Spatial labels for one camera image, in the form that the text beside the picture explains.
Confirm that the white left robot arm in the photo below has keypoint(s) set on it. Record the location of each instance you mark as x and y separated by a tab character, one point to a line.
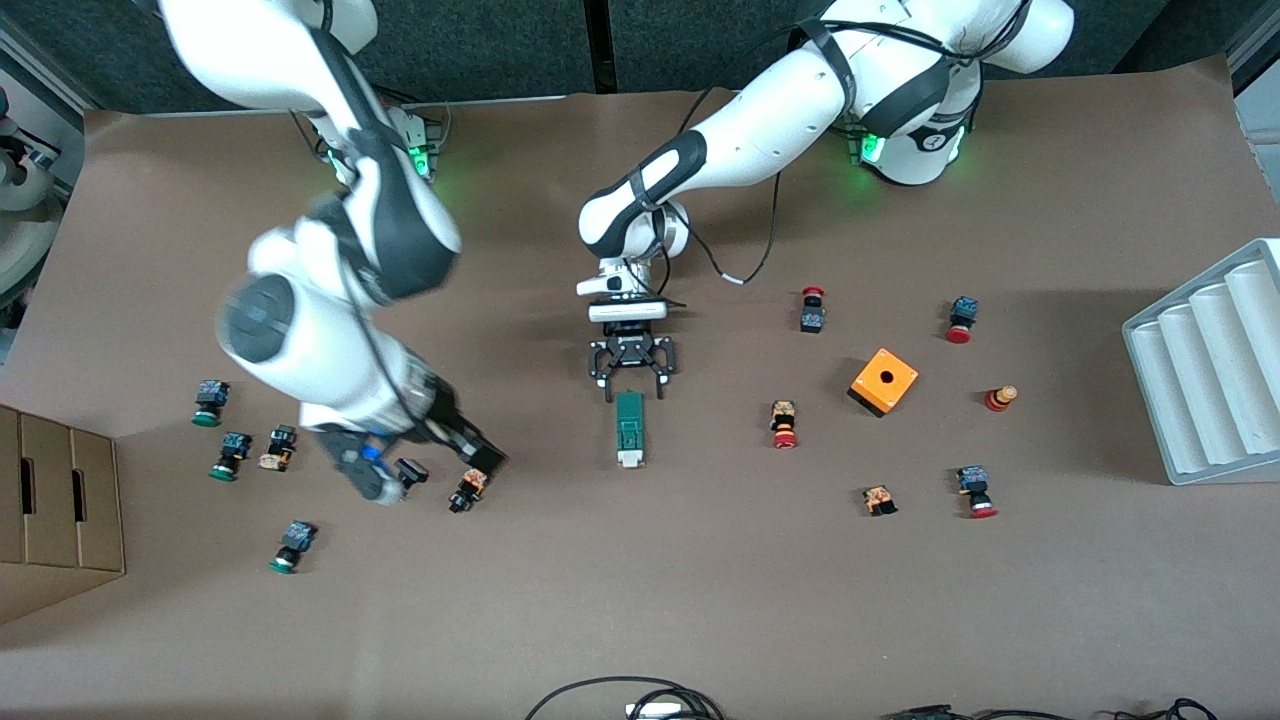
750	140

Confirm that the small red orange button cap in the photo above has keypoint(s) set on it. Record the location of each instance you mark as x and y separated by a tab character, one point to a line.
1000	398

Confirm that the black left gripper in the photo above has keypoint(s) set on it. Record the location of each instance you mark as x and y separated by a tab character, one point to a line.
630	350

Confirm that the brown cardboard box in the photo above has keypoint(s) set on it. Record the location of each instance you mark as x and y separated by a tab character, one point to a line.
60	510

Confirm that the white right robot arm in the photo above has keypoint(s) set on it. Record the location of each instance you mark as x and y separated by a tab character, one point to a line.
300	330

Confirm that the grey metal frame rail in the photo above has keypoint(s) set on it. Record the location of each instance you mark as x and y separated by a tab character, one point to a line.
1258	60
45	65

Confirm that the white plug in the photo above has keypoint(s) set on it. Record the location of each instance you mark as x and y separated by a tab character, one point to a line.
655	711

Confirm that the black selector orange block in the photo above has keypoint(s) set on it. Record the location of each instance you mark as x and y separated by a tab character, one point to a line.
466	492

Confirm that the small orange contact block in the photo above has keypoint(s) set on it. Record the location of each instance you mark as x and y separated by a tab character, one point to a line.
879	498

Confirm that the grey ridged tray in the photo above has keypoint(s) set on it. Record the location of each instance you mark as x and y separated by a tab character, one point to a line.
1210	380

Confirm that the green pushbutton blue block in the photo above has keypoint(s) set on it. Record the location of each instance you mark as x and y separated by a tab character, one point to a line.
212	395
296	540
233	448

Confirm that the orange button enclosure box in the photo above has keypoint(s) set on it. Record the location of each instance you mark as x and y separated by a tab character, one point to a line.
890	385

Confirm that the red mushroom button orange block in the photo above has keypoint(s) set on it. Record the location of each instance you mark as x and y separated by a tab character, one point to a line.
784	420

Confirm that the black pushbutton red base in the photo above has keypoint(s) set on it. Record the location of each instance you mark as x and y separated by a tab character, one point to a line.
412	470

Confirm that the black switch orange block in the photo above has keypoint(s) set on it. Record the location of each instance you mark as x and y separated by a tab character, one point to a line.
280	445

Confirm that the red pushbutton blue block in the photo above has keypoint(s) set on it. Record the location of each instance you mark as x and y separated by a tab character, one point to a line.
975	488
962	312

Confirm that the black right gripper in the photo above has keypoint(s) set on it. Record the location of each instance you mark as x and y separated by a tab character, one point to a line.
449	418

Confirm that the white round machine part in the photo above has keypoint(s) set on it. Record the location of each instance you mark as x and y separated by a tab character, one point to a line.
25	190

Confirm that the red emergency button black block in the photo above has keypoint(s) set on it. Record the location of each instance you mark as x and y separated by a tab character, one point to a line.
812	318

